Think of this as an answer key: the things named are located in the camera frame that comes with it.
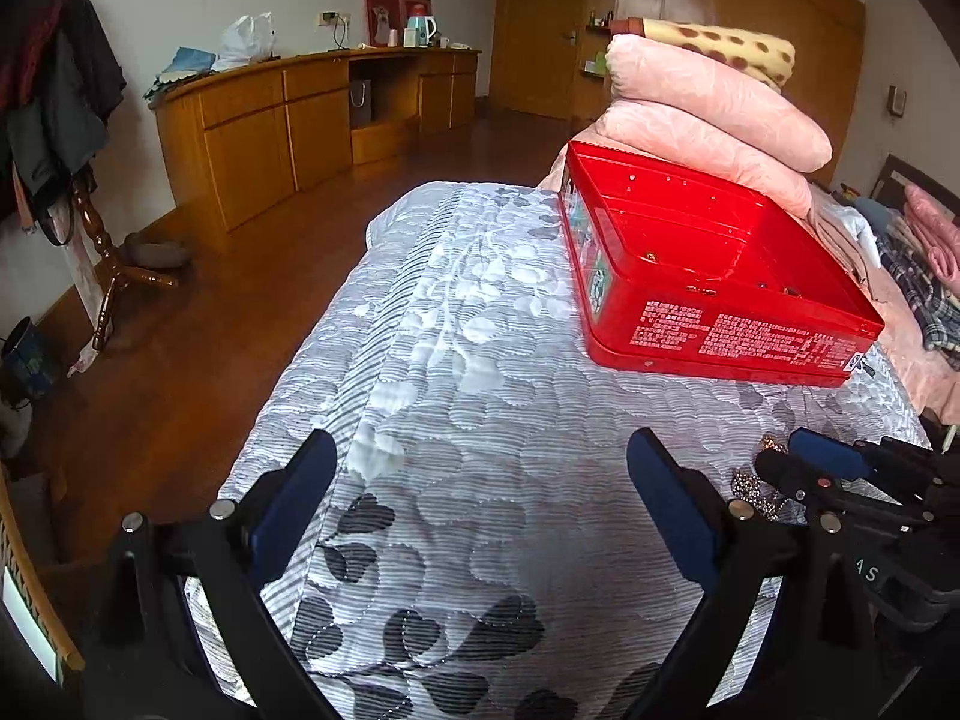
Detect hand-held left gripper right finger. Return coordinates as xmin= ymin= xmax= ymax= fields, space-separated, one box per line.
xmin=626 ymin=427 xmax=878 ymax=720

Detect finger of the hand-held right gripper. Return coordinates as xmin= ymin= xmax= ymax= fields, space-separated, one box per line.
xmin=787 ymin=427 xmax=935 ymax=500
xmin=754 ymin=448 xmax=931 ymax=533

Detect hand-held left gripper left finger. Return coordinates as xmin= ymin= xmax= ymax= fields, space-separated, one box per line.
xmin=90 ymin=429 xmax=338 ymax=720

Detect gold chain jewellery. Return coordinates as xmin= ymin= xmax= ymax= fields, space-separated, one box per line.
xmin=731 ymin=431 xmax=796 ymax=522

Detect red tin box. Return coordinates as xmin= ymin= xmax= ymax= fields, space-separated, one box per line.
xmin=559 ymin=141 xmax=886 ymax=389

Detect pink bedspread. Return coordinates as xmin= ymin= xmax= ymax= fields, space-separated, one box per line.
xmin=806 ymin=199 xmax=960 ymax=421

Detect plaid folded clothes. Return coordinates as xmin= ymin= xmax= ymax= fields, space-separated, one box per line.
xmin=874 ymin=229 xmax=960 ymax=368

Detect beige printed cloth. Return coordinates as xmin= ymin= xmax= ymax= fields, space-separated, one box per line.
xmin=810 ymin=202 xmax=878 ymax=293

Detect white crumpled cloth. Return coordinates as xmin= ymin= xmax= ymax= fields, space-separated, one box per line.
xmin=840 ymin=206 xmax=882 ymax=256

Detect pink folded blanket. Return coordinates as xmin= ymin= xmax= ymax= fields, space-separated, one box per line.
xmin=904 ymin=184 xmax=960 ymax=278

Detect wooden chair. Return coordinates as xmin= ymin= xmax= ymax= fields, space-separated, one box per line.
xmin=0 ymin=465 xmax=87 ymax=691

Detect dark wooden bed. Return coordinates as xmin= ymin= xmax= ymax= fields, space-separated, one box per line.
xmin=870 ymin=154 xmax=960 ymax=203

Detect grey slippers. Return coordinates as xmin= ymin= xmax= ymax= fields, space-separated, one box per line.
xmin=124 ymin=232 xmax=192 ymax=269

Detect blue bucket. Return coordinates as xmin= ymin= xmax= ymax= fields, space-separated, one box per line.
xmin=0 ymin=317 xmax=55 ymax=400

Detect wooden coat rack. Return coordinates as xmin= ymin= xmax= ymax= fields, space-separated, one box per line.
xmin=71 ymin=169 xmax=181 ymax=352

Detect pink folded quilt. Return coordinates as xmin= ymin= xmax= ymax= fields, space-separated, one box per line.
xmin=604 ymin=34 xmax=833 ymax=173
xmin=596 ymin=101 xmax=815 ymax=218

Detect wooden sideboard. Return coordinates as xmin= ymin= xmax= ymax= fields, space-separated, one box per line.
xmin=150 ymin=49 xmax=481 ymax=241

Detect spotted yellow pillow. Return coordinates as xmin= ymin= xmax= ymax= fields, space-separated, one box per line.
xmin=611 ymin=15 xmax=796 ymax=91

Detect blue folded cloth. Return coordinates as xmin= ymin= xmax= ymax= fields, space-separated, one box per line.
xmin=144 ymin=46 xmax=218 ymax=98

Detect dark hanging jackets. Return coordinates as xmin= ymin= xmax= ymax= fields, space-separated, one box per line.
xmin=0 ymin=0 xmax=127 ymax=200

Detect white plastic bag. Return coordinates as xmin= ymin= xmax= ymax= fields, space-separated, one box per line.
xmin=214 ymin=13 xmax=277 ymax=70

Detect red hanging garment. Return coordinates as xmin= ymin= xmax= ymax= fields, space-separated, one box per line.
xmin=0 ymin=0 xmax=65 ymax=91

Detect large red picture frame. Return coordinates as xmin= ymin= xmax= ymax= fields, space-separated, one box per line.
xmin=364 ymin=0 xmax=401 ymax=47

